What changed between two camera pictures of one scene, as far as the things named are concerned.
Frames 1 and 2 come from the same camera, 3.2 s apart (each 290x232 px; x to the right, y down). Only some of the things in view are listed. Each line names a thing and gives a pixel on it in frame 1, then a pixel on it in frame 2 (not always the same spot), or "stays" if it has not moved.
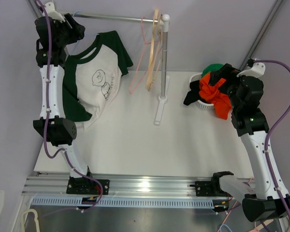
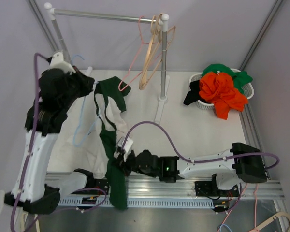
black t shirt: x=194 y=94 stays
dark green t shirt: x=92 y=77 → x=109 y=136
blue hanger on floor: x=224 y=224 stays
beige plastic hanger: x=157 y=71 → x=160 y=34
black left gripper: x=77 y=32 → x=86 y=82
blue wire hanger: x=86 y=36 → x=81 y=117
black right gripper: x=226 y=71 → x=128 y=172
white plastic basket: x=199 y=104 stays
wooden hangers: x=152 y=51 → x=142 y=85
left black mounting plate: x=87 y=186 stays
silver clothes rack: x=163 y=21 stays
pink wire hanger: x=134 y=78 → x=142 y=43
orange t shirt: x=211 y=93 stays
